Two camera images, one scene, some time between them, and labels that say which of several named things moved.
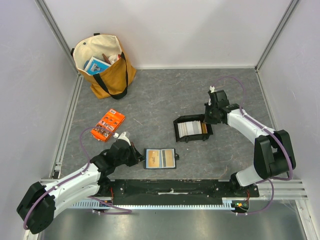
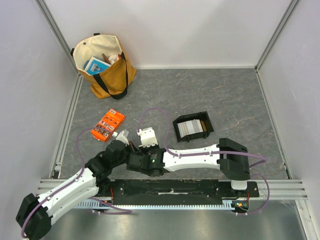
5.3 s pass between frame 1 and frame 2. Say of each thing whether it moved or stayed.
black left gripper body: stayed
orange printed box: stayed
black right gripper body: moved
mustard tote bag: stayed
